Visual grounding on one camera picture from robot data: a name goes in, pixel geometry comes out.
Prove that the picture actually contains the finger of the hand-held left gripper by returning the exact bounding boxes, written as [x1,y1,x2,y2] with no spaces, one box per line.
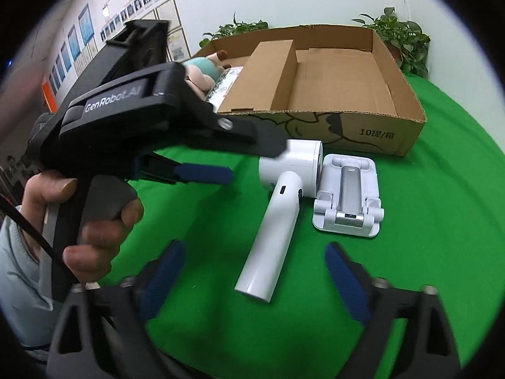
[185,94,288,159]
[134,153,234,185]

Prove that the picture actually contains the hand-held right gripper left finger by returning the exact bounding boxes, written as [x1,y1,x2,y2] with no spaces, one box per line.
[47,240,186,379]

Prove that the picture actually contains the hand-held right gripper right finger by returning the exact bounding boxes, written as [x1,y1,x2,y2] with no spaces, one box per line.
[324,242,462,379]

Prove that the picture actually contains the brown cardboard box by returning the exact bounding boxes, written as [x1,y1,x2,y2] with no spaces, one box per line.
[217,39,297,113]

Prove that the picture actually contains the white printed carton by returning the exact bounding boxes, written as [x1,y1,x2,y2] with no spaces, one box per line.
[205,65,245,107]

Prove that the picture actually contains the plush pig toy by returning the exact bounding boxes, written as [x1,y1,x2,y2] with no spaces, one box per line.
[182,50,231,101]

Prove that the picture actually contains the white hair dryer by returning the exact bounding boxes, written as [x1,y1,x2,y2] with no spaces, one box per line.
[235,139,324,304]

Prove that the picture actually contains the large cardboard tray box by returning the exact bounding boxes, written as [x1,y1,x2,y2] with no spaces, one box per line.
[190,24,427,157]

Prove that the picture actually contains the person's left forearm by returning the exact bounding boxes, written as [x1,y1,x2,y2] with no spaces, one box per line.
[0,217,80,364]

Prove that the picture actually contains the person's left hand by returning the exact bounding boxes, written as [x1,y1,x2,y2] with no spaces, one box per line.
[21,170,145,283]

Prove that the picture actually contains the white folding phone stand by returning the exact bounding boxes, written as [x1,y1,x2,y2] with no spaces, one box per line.
[312,153,384,238]

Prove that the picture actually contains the green tablecloth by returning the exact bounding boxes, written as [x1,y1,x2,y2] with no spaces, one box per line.
[118,75,505,379]

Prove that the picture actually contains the potted green plant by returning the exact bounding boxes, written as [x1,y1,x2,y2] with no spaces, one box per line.
[199,12,271,48]
[351,7,431,79]

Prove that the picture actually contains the row of blue wall posters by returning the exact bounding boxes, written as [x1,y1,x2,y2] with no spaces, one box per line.
[47,4,97,91]

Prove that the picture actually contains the group of framed wall certificates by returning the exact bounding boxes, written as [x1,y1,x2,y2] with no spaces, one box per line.
[75,0,187,72]

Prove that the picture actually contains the black cable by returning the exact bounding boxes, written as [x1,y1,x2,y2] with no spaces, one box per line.
[0,196,86,286]

